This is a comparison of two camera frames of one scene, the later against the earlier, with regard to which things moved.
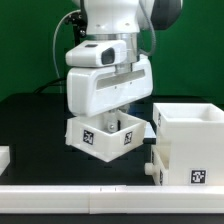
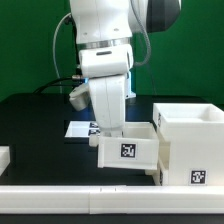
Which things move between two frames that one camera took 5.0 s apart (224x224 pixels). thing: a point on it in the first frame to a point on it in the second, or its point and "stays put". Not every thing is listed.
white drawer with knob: [158, 169] stays put
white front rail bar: [110, 199] stays put
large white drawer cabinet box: [194, 135] stays put
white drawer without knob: [89, 134] to [137, 149]
